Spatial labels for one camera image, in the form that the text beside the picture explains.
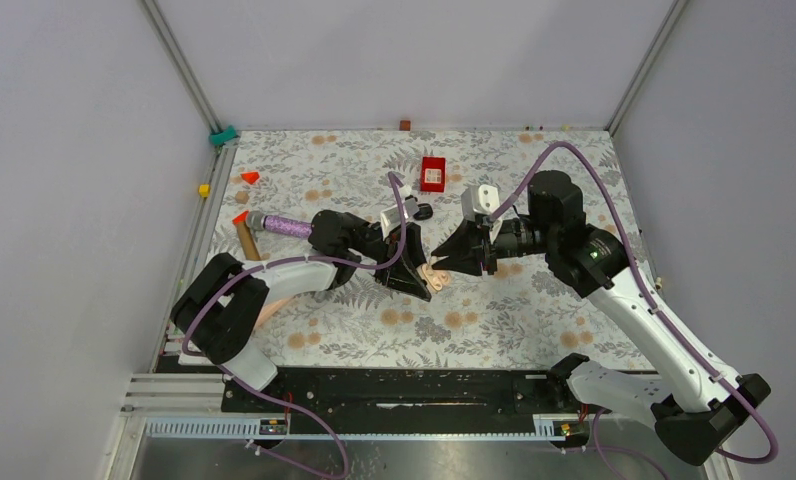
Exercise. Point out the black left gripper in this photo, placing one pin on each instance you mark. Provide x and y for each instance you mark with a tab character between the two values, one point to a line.
406	272

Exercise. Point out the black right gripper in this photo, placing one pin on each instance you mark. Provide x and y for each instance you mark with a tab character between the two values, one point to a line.
465	250

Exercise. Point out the beige earbud charging case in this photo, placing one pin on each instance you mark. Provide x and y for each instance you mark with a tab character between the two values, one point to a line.
435	280

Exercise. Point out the black earbud charging case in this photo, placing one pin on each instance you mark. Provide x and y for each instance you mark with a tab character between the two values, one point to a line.
424	212

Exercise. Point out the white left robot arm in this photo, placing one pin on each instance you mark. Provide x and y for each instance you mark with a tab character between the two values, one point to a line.
218	311

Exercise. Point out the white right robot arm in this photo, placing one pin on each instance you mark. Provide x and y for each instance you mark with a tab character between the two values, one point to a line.
698	400

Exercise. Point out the red box with label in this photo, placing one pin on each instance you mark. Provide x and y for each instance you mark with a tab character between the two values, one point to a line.
433	175

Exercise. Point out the pink microphone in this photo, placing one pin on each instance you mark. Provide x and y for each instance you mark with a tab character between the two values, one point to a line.
270	310

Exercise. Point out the floral table mat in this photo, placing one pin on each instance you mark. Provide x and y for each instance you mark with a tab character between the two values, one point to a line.
520	317

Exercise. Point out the small coloured beads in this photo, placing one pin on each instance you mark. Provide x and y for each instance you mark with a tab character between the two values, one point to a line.
539	127

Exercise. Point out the gold brown microphone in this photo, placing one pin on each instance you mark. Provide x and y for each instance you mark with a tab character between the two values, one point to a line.
247	241

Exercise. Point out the purple glitter microphone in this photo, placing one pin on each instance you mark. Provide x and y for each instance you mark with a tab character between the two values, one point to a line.
259	221

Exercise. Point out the red block near microphones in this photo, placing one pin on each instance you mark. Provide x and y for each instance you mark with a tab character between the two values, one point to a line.
241	218

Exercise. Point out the red wedge block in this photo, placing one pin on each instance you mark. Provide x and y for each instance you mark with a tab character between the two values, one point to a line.
250	177

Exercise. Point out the teal block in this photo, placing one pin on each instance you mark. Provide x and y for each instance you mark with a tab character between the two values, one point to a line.
220	138

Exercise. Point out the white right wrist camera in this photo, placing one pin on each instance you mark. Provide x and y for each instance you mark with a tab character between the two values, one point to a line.
478	203

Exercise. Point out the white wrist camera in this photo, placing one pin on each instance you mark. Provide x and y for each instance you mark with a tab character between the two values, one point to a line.
390	219
478	203

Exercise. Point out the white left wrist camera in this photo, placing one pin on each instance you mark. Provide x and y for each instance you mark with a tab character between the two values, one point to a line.
390	219

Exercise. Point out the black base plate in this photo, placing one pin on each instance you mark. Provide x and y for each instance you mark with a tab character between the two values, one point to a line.
334	392

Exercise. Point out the white slotted cable duct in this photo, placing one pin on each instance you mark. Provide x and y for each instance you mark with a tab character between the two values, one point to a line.
392	425

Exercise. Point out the aluminium corner rail right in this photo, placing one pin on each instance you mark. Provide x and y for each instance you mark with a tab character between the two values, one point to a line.
649	59

